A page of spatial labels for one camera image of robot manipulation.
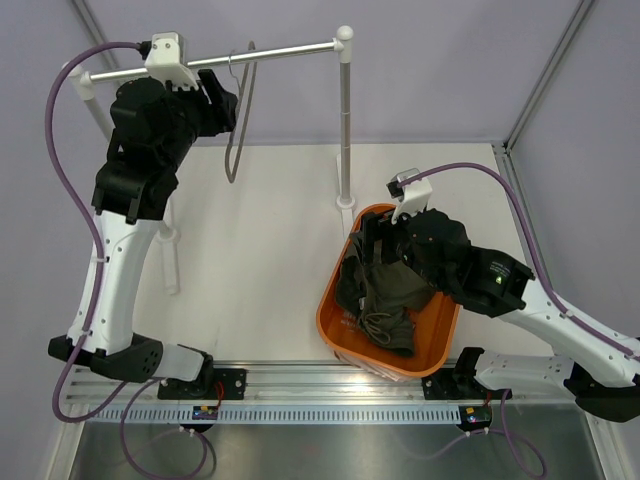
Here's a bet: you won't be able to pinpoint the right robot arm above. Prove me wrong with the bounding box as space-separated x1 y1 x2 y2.
352 209 639 423

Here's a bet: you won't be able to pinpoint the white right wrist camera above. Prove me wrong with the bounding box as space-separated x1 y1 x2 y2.
387 168 433 224

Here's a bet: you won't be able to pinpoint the silver clothes rack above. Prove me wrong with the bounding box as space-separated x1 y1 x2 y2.
61 25 357 296

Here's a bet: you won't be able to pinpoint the aluminium mounting rail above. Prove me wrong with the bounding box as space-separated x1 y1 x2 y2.
62 361 573 405

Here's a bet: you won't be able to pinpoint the white rack base foot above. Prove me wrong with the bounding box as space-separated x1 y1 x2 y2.
336 154 356 211

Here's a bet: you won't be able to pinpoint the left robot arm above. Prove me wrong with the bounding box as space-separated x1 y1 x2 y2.
48 69 237 399

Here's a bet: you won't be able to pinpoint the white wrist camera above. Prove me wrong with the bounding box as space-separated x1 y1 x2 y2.
387 168 433 224
138 31 200 92

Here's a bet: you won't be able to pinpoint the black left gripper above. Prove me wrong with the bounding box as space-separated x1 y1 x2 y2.
158 69 237 170

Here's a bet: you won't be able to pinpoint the white slotted cable duct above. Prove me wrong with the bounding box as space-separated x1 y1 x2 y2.
94 402 461 425

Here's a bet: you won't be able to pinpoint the beige wire hanger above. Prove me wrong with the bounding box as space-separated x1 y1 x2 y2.
224 61 258 184

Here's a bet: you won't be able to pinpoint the dark green shorts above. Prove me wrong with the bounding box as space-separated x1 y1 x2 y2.
334 234 435 358

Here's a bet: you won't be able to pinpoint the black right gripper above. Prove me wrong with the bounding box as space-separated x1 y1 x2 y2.
349 198 448 292

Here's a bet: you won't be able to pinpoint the orange plastic tub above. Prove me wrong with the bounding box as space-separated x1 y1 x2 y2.
316 204 459 381

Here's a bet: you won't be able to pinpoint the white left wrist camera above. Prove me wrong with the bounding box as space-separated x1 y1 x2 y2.
138 31 200 92

